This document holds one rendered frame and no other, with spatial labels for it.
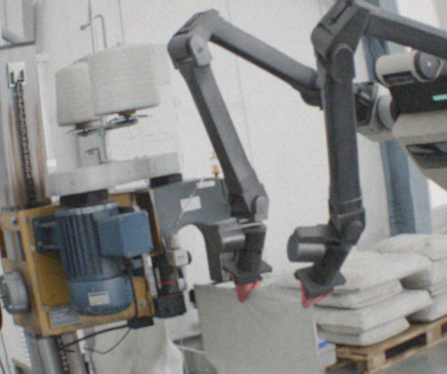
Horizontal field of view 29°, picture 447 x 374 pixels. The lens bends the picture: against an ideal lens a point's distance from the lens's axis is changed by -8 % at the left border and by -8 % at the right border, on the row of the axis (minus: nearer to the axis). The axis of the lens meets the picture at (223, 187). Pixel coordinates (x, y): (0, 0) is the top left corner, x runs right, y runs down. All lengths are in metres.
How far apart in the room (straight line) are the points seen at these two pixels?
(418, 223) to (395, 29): 6.48
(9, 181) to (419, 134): 0.99
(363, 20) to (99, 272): 0.85
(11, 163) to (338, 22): 0.97
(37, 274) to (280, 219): 5.44
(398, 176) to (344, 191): 6.52
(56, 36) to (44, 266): 3.49
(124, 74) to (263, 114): 5.41
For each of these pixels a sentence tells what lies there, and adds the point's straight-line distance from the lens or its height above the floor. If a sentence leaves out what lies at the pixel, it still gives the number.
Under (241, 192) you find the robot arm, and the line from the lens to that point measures 2.01.
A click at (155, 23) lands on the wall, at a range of 7.01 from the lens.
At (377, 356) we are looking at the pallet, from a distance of 5.03.
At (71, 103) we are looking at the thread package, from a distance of 2.29.
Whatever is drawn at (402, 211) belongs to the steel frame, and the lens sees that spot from 8.25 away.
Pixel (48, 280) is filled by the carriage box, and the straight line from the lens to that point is 2.16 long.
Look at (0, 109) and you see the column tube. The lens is 2.18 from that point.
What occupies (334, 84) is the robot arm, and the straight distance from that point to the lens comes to 1.58.
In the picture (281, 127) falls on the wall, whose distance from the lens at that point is 7.51.
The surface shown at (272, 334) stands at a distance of 2.07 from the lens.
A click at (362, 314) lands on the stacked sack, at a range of 4.95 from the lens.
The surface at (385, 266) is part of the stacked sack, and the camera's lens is 5.05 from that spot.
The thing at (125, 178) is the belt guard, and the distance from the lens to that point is 2.06.
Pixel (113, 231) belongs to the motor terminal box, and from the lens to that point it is 1.94.
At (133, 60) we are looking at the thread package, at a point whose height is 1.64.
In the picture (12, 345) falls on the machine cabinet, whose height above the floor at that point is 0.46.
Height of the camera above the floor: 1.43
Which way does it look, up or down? 3 degrees down
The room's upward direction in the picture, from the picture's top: 8 degrees counter-clockwise
